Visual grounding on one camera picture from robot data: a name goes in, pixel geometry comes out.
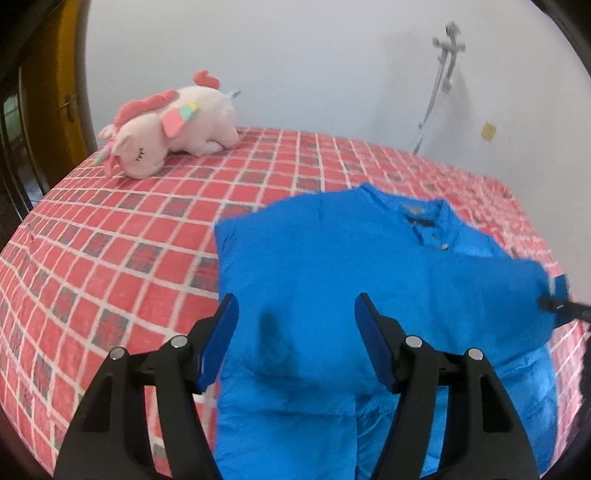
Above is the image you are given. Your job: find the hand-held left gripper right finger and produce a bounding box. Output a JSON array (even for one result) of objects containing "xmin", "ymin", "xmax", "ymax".
[{"xmin": 354, "ymin": 292, "xmax": 541, "ymax": 480}]

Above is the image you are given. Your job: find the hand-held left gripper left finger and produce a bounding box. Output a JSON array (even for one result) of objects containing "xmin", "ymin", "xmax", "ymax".
[{"xmin": 54, "ymin": 293, "xmax": 240, "ymax": 480}]

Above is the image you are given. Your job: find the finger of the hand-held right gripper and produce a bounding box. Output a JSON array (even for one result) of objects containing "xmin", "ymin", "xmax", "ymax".
[{"xmin": 538, "ymin": 274, "xmax": 591, "ymax": 325}]

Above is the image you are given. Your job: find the blue padded jacket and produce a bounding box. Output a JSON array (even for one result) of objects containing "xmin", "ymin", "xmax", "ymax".
[{"xmin": 213, "ymin": 182, "xmax": 571, "ymax": 480}]

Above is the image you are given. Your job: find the red checked bed sheet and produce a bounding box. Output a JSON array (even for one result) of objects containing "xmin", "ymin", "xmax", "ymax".
[{"xmin": 0, "ymin": 127, "xmax": 591, "ymax": 480}]

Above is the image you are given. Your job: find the pink unicorn plush toy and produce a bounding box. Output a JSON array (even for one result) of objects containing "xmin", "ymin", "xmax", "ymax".
[{"xmin": 95, "ymin": 70, "xmax": 241, "ymax": 180}]

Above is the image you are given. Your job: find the yellow wooden door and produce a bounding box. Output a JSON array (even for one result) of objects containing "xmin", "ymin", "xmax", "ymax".
[{"xmin": 54, "ymin": 0, "xmax": 89, "ymax": 168}]

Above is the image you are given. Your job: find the grey wall-mounted hose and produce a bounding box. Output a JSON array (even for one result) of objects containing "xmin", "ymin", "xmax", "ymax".
[{"xmin": 409, "ymin": 21, "xmax": 466, "ymax": 155}]

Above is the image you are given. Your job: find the dark door frame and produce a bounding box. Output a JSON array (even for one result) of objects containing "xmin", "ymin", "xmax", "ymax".
[{"xmin": 0, "ymin": 0, "xmax": 100, "ymax": 243}]

